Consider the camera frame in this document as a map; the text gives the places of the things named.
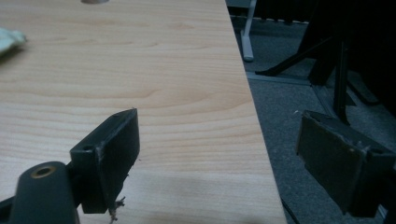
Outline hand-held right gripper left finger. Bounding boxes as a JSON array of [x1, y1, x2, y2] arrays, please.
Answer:
[[69, 107, 141, 216]]

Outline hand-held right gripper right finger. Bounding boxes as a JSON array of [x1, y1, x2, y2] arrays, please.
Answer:
[[295, 109, 396, 218]]

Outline pale green sock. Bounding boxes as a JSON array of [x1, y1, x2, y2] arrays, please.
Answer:
[[0, 26, 28, 58]]

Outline black stand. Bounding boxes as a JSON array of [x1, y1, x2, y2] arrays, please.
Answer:
[[255, 0, 396, 125]]

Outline white metal table frame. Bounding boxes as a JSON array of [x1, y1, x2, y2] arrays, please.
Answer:
[[225, 0, 259, 63]]

